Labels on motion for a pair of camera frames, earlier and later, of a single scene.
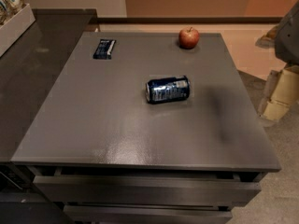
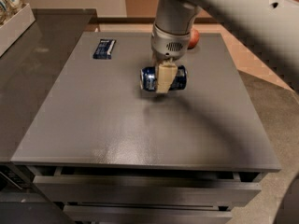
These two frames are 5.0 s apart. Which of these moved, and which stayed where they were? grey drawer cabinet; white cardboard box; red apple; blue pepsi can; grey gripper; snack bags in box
Moved: blue pepsi can; grey gripper
Stayed: white cardboard box; grey drawer cabinet; red apple; snack bags in box
